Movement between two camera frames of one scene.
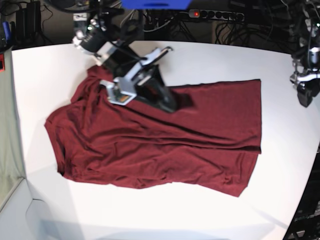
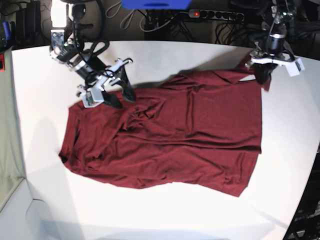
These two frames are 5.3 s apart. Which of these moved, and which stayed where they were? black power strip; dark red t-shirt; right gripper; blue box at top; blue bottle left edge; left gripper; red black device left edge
Moved: right gripper; dark red t-shirt; left gripper
Stayed: black power strip; blue bottle left edge; red black device left edge; blue box at top
